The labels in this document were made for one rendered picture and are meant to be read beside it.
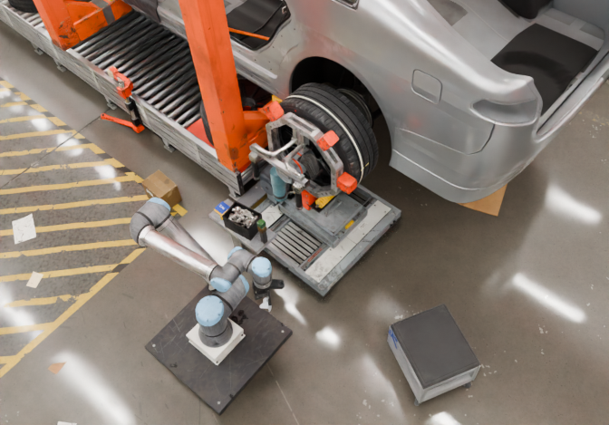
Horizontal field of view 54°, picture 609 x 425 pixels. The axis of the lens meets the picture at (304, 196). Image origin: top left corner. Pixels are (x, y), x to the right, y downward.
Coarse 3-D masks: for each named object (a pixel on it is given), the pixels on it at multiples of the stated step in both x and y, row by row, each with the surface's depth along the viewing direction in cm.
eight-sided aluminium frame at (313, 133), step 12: (288, 120) 329; (300, 120) 329; (276, 132) 356; (300, 132) 328; (312, 132) 323; (276, 144) 365; (276, 156) 366; (324, 156) 325; (336, 156) 327; (336, 168) 327; (312, 192) 363; (324, 192) 352; (336, 192) 342
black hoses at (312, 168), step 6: (306, 156) 323; (312, 156) 323; (300, 162) 322; (306, 162) 321; (312, 162) 321; (306, 168) 320; (312, 168) 322; (318, 168) 324; (312, 174) 322; (318, 174) 325; (312, 180) 323
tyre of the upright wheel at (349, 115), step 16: (288, 96) 346; (304, 96) 334; (320, 96) 331; (336, 96) 331; (304, 112) 328; (320, 112) 325; (336, 112) 326; (352, 112) 329; (320, 128) 327; (336, 128) 322; (352, 128) 326; (368, 128) 333; (336, 144) 326; (352, 144) 327; (368, 144) 334; (352, 160) 328; (368, 160) 339; (352, 176) 336
